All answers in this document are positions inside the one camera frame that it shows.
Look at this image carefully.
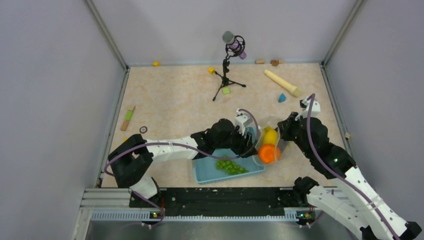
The green grapes bunch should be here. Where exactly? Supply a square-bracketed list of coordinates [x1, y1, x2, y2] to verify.
[215, 155, 249, 175]

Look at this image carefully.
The wooden rolling pin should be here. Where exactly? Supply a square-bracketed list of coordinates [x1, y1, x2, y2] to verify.
[263, 69, 302, 97]

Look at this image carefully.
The yellow banana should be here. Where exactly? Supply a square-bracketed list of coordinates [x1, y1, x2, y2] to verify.
[263, 125, 274, 134]

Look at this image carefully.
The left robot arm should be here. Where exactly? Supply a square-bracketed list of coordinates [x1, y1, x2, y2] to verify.
[104, 118, 257, 207]

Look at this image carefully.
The orange fruit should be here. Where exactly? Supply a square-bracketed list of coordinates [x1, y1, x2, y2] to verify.
[258, 143, 281, 165]

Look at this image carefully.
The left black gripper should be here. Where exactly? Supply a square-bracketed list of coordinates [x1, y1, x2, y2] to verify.
[214, 124, 258, 158]

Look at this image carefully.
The yellow mango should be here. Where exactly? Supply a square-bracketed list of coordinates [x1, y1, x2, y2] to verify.
[262, 130, 279, 146]

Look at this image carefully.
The green wooden toy knife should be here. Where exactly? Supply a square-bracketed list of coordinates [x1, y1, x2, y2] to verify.
[120, 105, 136, 132]

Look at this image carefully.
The clear dotted zip bag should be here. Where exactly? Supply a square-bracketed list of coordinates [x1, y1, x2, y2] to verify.
[253, 115, 289, 167]

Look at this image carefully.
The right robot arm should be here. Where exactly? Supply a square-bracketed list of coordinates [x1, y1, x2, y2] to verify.
[277, 112, 422, 240]

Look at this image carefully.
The yellow cube near microphone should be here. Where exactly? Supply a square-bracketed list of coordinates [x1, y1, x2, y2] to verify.
[208, 67, 215, 75]

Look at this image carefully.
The blue toy block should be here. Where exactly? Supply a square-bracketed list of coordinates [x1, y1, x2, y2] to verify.
[278, 93, 287, 103]

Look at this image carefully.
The cork piece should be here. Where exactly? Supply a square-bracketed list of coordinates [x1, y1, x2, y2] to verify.
[255, 59, 266, 65]

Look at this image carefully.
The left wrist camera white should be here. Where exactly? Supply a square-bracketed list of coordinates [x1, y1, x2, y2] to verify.
[234, 108, 253, 136]

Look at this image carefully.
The light green cube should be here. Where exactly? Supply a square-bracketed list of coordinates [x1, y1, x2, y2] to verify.
[222, 87, 230, 95]

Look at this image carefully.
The brown wooden block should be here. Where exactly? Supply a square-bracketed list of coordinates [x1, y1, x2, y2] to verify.
[270, 59, 285, 67]

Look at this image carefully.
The microphone on tripod stand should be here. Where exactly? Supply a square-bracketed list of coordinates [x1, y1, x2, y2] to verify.
[212, 31, 248, 102]

